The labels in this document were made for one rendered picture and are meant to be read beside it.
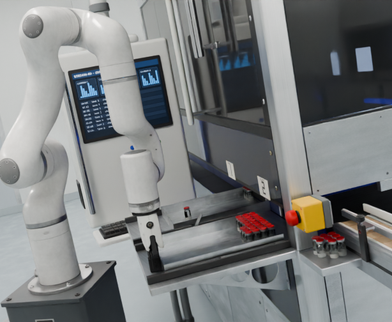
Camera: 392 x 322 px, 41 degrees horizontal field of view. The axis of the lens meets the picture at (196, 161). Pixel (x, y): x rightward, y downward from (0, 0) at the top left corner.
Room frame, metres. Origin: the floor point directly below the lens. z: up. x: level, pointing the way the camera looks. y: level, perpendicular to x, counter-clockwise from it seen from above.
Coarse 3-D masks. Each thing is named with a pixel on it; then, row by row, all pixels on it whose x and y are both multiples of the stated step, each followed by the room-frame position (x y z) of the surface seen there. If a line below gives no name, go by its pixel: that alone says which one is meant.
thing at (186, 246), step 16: (208, 224) 1.58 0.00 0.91; (224, 224) 1.59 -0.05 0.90; (176, 240) 1.56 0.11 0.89; (192, 240) 1.55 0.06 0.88; (208, 240) 1.52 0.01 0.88; (224, 240) 1.49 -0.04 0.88; (240, 240) 1.47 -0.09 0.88; (256, 240) 1.35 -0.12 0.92; (272, 240) 1.36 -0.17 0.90; (160, 256) 1.37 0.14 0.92; (176, 256) 1.43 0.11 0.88; (192, 256) 1.41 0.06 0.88; (208, 256) 1.32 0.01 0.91
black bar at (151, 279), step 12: (288, 240) 1.35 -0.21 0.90; (240, 252) 1.32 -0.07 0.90; (252, 252) 1.32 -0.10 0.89; (264, 252) 1.33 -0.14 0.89; (192, 264) 1.30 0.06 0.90; (204, 264) 1.30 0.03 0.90; (216, 264) 1.30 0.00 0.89; (156, 276) 1.27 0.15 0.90; (168, 276) 1.28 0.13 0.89; (180, 276) 1.28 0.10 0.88
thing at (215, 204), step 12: (228, 192) 1.95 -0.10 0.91; (240, 192) 1.96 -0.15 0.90; (180, 204) 1.91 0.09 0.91; (192, 204) 1.92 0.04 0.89; (204, 204) 1.93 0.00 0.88; (216, 204) 1.90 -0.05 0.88; (228, 204) 1.87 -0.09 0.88; (240, 204) 1.84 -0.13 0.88; (252, 204) 1.70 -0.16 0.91; (264, 204) 1.71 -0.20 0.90; (168, 216) 1.75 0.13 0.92; (180, 216) 1.84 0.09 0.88; (192, 216) 1.81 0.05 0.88; (204, 216) 1.67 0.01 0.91; (216, 216) 1.68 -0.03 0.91
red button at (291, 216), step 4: (288, 212) 1.24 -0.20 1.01; (292, 212) 1.23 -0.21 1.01; (288, 216) 1.23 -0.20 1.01; (292, 216) 1.22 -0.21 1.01; (296, 216) 1.22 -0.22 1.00; (288, 220) 1.23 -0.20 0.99; (292, 220) 1.22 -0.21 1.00; (296, 220) 1.22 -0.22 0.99; (292, 224) 1.22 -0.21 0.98; (296, 224) 1.23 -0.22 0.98
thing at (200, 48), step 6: (192, 0) 1.74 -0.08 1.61; (192, 6) 1.74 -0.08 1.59; (192, 12) 1.74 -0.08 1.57; (192, 18) 1.74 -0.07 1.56; (198, 24) 1.74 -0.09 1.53; (198, 30) 1.74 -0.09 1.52; (198, 36) 1.74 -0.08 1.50; (198, 42) 1.74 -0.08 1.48; (216, 42) 1.75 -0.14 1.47; (198, 48) 1.74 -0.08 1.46; (204, 48) 1.74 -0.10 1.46; (216, 48) 1.76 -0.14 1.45; (198, 54) 1.75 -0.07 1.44
